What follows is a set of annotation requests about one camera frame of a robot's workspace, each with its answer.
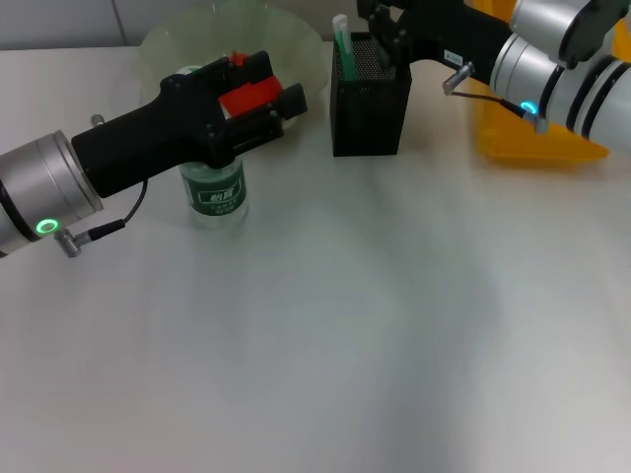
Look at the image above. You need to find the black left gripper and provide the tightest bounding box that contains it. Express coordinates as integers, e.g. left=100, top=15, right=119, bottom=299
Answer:
left=71, top=50, right=310, bottom=200

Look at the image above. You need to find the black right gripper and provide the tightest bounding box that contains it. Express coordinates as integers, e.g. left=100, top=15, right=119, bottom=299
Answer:
left=357, top=0, right=515, bottom=76

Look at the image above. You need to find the orange fruit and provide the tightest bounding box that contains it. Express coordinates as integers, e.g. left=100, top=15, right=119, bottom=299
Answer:
left=218, top=48, right=288, bottom=120

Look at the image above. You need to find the green pen with white cap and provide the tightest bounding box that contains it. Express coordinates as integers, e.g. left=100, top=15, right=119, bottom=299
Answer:
left=330, top=14, right=359, bottom=85

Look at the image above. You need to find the clear green-label water bottle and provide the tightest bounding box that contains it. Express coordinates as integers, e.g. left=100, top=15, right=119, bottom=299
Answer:
left=174, top=63, right=250, bottom=232

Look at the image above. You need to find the pale green glass fruit bowl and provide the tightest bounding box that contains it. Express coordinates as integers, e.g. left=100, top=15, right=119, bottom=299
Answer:
left=137, top=0, right=330, bottom=132

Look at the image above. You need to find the black mesh pen holder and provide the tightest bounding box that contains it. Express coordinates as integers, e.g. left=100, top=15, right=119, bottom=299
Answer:
left=329, top=31, right=413, bottom=158

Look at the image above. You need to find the yellow plastic bin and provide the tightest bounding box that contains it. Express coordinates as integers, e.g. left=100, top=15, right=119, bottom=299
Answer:
left=471, top=0, right=618, bottom=165

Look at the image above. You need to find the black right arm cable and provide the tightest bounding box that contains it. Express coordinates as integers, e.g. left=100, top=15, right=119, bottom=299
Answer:
left=442, top=60, right=549, bottom=135

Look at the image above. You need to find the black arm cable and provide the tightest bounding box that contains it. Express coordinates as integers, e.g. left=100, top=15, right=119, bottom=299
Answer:
left=442, top=60, right=549, bottom=135
left=53, top=177, right=150, bottom=258

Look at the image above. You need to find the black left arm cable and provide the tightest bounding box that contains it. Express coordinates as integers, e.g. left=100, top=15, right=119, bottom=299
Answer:
left=53, top=177, right=150, bottom=258

